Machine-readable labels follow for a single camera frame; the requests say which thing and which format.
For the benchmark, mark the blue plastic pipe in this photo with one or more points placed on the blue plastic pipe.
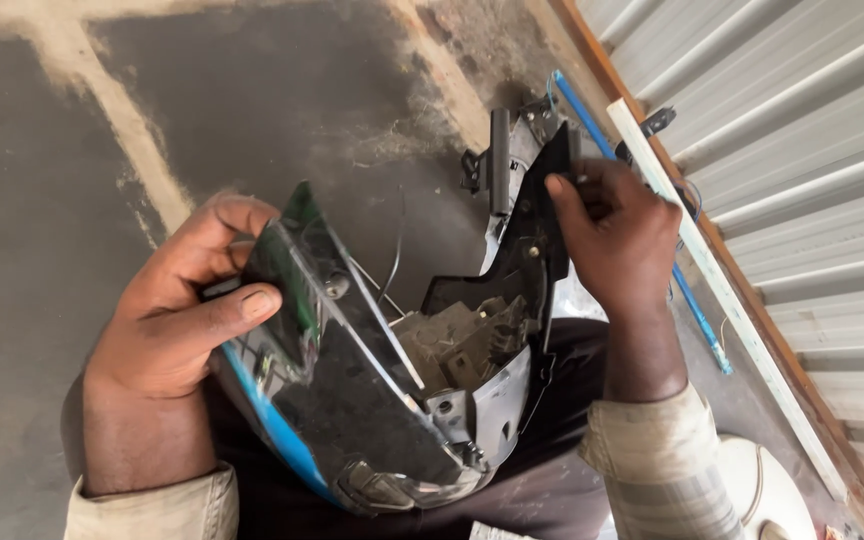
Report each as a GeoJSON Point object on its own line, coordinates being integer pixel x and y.
{"type": "Point", "coordinates": [694, 311]}

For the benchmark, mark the black blue motorcycle headlight cowl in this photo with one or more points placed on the black blue motorcycle headlight cowl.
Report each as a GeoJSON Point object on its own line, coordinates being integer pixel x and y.
{"type": "Point", "coordinates": [357, 405]}

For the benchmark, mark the person's right hand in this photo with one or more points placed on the person's right hand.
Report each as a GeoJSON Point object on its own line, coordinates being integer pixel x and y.
{"type": "Point", "coordinates": [627, 247]}

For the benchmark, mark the small silver screw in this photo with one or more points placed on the small silver screw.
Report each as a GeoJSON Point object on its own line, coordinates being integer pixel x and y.
{"type": "Point", "coordinates": [580, 180]}

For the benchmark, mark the white round plastic object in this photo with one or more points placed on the white round plastic object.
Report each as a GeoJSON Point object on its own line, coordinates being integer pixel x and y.
{"type": "Point", "coordinates": [766, 487]}

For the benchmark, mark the person's left hand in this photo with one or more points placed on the person's left hand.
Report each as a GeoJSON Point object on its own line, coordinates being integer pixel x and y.
{"type": "Point", "coordinates": [154, 322]}

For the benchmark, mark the brown wooden beam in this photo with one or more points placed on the brown wooden beam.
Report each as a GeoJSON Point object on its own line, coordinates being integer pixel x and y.
{"type": "Point", "coordinates": [799, 382]}

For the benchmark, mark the white paper scrap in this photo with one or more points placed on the white paper scrap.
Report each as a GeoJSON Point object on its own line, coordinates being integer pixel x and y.
{"type": "Point", "coordinates": [499, 532]}

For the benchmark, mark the white plastic strip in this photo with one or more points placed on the white plastic strip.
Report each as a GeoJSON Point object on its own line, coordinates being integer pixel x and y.
{"type": "Point", "coordinates": [739, 315]}

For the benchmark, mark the small black bracket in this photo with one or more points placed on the small black bracket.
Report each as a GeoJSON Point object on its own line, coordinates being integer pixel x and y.
{"type": "Point", "coordinates": [657, 121]}

